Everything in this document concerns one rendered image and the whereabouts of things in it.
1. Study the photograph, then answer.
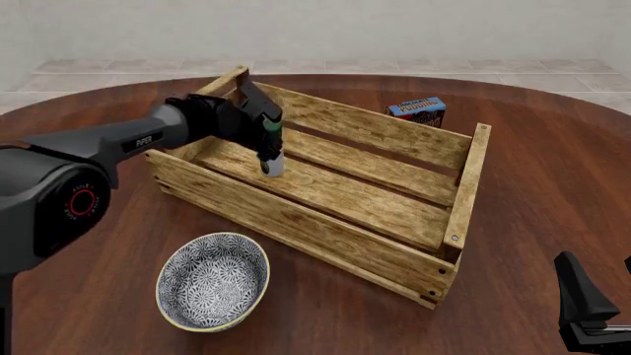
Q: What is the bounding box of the patterned blue white bowl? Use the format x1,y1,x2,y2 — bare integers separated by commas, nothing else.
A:
155,231,271,333

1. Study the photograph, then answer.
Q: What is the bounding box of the chocolate pudding box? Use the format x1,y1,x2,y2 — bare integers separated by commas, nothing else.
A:
385,96,448,130

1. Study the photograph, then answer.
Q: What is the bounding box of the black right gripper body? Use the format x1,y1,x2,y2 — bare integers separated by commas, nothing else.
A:
556,319,631,355

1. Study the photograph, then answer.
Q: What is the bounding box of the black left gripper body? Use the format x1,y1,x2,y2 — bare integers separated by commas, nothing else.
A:
235,78,285,124

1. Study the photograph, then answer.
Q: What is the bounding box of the white salad dressing bottle green cap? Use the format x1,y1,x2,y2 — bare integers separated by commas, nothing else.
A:
259,116,287,179

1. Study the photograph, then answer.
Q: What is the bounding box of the wooden slat tray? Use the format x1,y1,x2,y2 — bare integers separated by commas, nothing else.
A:
144,65,493,311

